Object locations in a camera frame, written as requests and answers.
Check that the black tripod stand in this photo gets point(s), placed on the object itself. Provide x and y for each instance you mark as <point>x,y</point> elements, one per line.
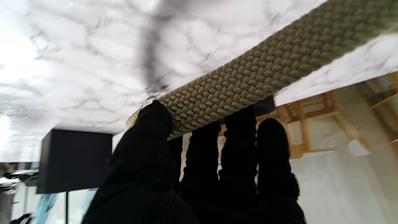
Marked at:
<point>67,208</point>

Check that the blue white plastic sheet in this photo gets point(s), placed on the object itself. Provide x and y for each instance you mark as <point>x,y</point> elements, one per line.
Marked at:
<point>46,207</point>

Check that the black belt storage box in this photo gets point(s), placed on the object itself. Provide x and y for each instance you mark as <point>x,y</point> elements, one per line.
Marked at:
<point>74,161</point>

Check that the printed room scene backdrop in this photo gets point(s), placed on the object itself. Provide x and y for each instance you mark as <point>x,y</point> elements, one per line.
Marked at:
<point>342,171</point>

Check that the beige braided belt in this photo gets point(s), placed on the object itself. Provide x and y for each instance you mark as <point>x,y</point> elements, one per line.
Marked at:
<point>264,65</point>

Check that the dark brown braided belt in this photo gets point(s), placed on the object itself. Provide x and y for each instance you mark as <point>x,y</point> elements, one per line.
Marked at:
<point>266,105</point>

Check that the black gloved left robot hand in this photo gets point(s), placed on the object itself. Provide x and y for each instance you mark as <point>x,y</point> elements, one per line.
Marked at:
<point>146,174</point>

